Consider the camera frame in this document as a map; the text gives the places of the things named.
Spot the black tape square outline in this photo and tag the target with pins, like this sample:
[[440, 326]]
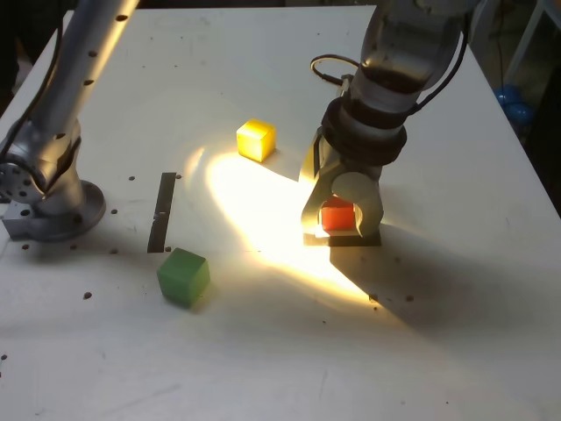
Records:
[[350, 241]]

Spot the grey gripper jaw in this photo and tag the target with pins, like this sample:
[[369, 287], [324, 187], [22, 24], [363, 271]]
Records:
[[316, 193], [357, 188]]

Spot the yellow cube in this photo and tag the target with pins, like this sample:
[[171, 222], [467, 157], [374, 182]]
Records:
[[256, 140]]

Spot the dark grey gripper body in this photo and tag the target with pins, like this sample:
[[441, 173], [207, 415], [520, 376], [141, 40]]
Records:
[[346, 164]]

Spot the green cube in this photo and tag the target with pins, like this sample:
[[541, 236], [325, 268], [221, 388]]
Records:
[[182, 276]]

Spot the white metal frame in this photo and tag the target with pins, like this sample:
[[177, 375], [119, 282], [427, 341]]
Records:
[[526, 39]]

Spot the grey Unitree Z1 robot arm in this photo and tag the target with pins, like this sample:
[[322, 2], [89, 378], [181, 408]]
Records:
[[66, 109]]

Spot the red cube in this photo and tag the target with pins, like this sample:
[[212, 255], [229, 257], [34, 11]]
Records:
[[337, 217]]

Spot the black tape strip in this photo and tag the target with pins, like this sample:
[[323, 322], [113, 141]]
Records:
[[160, 219]]

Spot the blue round object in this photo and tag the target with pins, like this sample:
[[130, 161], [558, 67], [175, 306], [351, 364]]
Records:
[[519, 114]]

